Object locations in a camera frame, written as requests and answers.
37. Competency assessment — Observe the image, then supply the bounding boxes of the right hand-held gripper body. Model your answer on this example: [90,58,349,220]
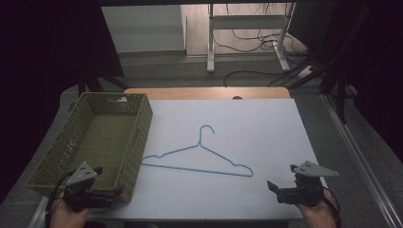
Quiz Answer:
[276,160,340,209]

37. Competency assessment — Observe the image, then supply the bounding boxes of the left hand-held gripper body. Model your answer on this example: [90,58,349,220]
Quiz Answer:
[62,161,116,213]

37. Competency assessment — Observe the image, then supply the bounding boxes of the olive green plastic basket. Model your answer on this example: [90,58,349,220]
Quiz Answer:
[26,91,154,204]

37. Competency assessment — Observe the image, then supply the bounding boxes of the blue wire clothes hanger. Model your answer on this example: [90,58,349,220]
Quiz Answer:
[141,124,255,178]

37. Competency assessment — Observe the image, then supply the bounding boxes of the person's right hand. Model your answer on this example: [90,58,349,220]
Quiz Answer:
[296,189,338,228]

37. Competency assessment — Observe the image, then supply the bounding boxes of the person's left hand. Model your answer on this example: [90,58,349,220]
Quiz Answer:
[49,199,93,228]

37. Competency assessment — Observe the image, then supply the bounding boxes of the white table mat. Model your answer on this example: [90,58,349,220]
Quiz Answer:
[87,98,329,221]

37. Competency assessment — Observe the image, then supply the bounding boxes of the black metal stand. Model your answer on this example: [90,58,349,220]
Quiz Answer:
[286,4,374,125]
[76,65,129,96]

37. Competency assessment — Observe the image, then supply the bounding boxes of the white power strip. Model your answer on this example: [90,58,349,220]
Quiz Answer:
[297,65,316,80]

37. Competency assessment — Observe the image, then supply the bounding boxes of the wooden table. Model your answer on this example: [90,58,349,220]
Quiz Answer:
[123,86,292,101]

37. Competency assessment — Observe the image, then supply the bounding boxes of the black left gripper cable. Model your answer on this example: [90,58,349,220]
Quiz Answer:
[45,169,77,228]

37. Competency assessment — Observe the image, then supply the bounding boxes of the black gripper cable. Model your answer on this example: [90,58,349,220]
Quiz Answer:
[321,185,342,228]
[45,169,77,228]

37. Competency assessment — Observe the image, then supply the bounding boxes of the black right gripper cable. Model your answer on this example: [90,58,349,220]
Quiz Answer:
[321,185,342,228]

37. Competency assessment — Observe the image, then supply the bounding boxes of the aluminium floor rail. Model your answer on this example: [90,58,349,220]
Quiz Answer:
[320,92,403,228]

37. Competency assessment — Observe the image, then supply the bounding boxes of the black floor cables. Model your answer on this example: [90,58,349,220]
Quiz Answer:
[212,3,317,88]

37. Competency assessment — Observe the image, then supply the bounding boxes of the white wall panel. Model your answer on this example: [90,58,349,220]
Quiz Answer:
[101,4,186,54]

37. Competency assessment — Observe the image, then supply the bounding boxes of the white metal desk frame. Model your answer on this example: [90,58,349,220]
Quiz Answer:
[206,3,297,74]

